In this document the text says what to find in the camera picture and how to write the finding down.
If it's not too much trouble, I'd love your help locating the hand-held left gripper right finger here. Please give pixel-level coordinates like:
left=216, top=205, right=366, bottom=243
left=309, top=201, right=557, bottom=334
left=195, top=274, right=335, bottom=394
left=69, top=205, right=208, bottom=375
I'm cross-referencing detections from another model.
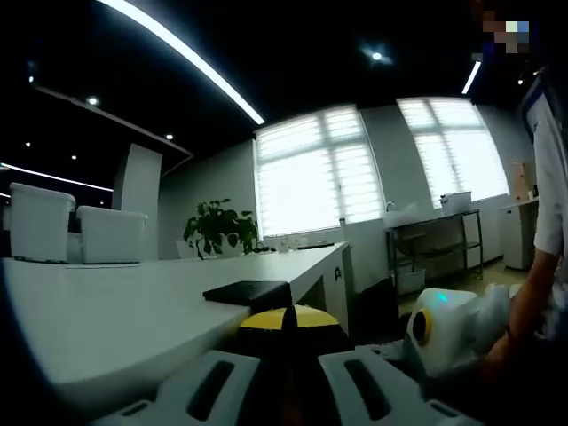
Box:
left=292, top=304, right=483, bottom=426

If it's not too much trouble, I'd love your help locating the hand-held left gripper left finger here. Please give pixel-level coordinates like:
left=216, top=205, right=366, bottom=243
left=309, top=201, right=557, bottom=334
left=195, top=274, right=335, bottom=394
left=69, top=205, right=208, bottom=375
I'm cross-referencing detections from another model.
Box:
left=91, top=305, right=289, bottom=426

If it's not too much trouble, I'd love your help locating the black fixed fixture clamp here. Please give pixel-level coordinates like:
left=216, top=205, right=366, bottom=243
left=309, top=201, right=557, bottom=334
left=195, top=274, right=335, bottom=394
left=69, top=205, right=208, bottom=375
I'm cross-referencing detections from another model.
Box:
left=202, top=280, right=294, bottom=314

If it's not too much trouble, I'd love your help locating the white plastic bin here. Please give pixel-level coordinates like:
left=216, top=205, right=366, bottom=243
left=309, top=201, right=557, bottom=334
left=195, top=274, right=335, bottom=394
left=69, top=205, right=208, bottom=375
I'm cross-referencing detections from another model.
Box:
left=394, top=268, right=427, bottom=294
left=438, top=191, right=473, bottom=212

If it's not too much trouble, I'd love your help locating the metal shelf rack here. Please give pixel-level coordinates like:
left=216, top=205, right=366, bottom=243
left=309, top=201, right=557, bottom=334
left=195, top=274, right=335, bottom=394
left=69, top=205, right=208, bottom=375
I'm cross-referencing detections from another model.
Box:
left=384, top=209, right=485, bottom=296

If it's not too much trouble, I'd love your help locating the white cabinet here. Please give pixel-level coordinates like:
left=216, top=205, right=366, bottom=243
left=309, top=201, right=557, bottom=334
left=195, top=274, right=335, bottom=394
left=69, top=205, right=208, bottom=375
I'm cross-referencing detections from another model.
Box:
left=501, top=199, right=540, bottom=271

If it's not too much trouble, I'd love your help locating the cardboard box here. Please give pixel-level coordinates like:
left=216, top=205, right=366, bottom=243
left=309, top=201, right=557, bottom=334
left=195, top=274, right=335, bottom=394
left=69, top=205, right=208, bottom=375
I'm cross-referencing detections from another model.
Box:
left=509, top=162, right=536, bottom=203

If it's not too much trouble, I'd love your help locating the white storage box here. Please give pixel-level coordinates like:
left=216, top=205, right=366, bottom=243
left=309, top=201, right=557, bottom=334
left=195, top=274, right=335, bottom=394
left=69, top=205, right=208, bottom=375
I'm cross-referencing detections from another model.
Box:
left=8, top=181, right=76, bottom=263
left=75, top=205, right=148, bottom=264

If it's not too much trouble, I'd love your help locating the potted green plant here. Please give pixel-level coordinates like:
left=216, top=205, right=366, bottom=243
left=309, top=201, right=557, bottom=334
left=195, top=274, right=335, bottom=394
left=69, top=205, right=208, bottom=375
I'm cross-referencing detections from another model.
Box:
left=183, top=198, right=261, bottom=261

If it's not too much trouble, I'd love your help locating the window with blinds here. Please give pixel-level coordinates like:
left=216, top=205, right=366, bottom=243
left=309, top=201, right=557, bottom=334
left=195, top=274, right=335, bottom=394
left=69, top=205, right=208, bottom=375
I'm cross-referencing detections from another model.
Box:
left=396, top=96, right=510, bottom=209
left=253, top=105, right=385, bottom=239

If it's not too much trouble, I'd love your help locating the person's white shirt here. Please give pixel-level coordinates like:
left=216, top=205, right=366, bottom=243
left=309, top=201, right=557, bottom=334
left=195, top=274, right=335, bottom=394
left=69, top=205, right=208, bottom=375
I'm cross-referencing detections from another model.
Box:
left=517, top=75, right=568, bottom=256

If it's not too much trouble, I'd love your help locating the white pillar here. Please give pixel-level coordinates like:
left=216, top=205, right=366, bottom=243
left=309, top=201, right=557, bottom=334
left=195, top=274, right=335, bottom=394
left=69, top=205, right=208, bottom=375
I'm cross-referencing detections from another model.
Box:
left=113, top=142, right=163, bottom=261

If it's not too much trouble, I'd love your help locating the short ceiling light strip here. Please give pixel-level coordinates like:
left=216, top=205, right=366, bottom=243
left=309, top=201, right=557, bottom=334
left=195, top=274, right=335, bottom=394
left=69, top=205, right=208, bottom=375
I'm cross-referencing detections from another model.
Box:
left=461, top=59, right=483, bottom=95

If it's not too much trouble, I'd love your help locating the long curved ceiling light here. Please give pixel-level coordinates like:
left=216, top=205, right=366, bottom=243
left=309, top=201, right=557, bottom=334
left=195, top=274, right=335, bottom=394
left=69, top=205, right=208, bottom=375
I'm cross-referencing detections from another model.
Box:
left=95, top=0, right=266, bottom=125

